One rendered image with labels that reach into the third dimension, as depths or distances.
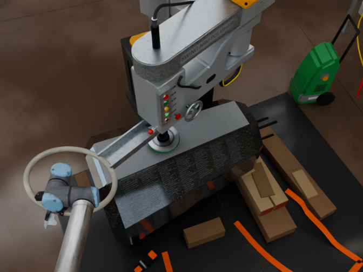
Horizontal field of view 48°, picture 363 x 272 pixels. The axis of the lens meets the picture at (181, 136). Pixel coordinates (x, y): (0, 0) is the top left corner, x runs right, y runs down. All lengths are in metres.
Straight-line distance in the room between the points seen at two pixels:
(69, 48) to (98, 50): 0.31
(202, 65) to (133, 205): 1.01
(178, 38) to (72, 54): 2.57
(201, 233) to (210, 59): 1.39
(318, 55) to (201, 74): 1.67
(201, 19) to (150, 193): 1.17
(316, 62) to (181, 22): 1.87
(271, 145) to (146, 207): 1.40
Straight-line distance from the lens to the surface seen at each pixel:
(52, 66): 4.48
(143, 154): 2.69
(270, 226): 3.25
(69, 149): 2.41
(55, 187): 1.82
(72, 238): 1.61
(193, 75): 2.33
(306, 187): 3.47
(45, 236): 3.47
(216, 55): 2.38
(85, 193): 1.77
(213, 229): 3.17
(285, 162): 3.55
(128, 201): 2.67
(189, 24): 2.18
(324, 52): 3.80
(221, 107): 2.91
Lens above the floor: 3.09
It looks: 56 degrees down
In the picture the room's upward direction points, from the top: straight up
